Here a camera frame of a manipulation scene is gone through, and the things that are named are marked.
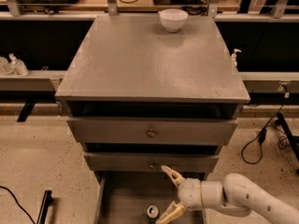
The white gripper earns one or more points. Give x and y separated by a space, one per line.
191 193

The green soda can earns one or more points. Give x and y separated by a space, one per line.
152 213

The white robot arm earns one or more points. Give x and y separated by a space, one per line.
235 196

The bottom grey drawer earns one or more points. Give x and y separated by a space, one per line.
127 197

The grey drawer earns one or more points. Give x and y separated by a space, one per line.
215 132
149 162
127 197

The middle grey drawer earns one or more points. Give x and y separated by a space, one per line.
149 162

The grey drawer cabinet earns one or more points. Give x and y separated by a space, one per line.
129 66

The top grey drawer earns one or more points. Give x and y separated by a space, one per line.
215 132

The black bar on floor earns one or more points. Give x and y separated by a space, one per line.
46 203

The black stand leg right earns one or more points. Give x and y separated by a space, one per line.
293 140

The white pump bottle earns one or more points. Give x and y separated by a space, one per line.
234 56

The white ceramic bowl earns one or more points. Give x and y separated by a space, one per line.
172 19

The clear bottle on ledge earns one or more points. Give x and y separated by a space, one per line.
18 65

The clear container on ledge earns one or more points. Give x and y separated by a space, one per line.
5 66

